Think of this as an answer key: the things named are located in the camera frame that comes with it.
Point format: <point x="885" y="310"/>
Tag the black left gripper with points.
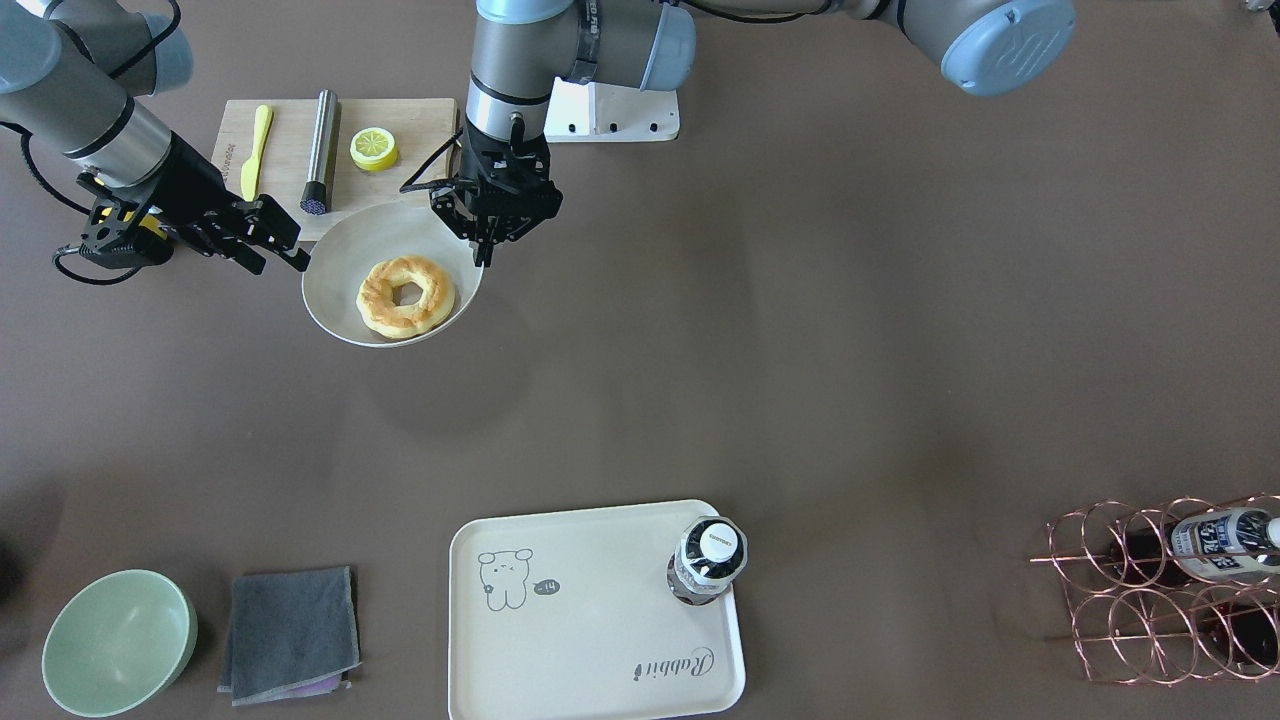
<point x="447" y="205"/>

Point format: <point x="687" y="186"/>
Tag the yellow plastic knife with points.
<point x="250" y="171"/>

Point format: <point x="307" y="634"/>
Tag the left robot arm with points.
<point x="521" y="48"/>

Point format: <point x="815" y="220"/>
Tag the dark bottle in rack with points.
<point x="1232" y="545"/>

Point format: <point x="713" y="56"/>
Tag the half lemon slice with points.
<point x="373" y="149"/>

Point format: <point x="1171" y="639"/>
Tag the steel muddler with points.
<point x="316" y="196"/>

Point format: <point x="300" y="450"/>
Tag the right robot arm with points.
<point x="74" y="74"/>

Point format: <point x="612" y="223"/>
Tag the copper wire bottle rack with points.
<point x="1138" y="615"/>

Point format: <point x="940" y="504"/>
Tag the green ceramic bowl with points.
<point x="118" y="642"/>

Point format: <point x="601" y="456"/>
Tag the white round plate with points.
<point x="343" y="257"/>

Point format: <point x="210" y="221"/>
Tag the grey folded cloth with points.
<point x="290" y="635"/>

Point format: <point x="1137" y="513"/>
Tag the wooden cutting board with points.
<point x="419" y="127"/>

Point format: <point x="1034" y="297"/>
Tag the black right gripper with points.
<point x="189" y="184"/>

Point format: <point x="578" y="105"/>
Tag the glazed ring donut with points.
<point x="376" y="297"/>

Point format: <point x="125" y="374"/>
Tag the lower yellow lemon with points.
<point x="153" y="226"/>

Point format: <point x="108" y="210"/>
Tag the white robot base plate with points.
<point x="599" y="113"/>

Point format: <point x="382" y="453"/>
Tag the cream rabbit tray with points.
<point x="569" y="615"/>

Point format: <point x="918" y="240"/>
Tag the dark tea bottle on tray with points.
<point x="709" y="555"/>

